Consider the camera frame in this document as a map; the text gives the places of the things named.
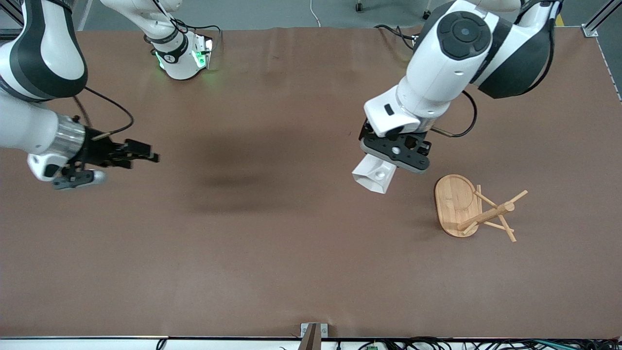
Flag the white faceted cup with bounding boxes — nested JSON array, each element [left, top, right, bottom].
[[352, 155, 397, 195]]

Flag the wooden cup rack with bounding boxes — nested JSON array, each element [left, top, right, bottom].
[[434, 174, 529, 243]]

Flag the brown table cover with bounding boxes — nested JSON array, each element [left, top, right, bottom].
[[0, 27, 622, 338]]

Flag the black base power cable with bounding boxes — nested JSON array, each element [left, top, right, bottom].
[[174, 19, 223, 49], [374, 24, 419, 51]]

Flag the aluminium frame post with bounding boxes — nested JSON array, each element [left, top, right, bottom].
[[582, 0, 622, 38], [0, 0, 25, 42]]

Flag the black cable bundle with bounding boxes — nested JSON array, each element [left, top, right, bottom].
[[360, 336, 622, 350]]

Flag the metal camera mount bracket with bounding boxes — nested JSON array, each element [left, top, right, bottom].
[[300, 323, 328, 350]]

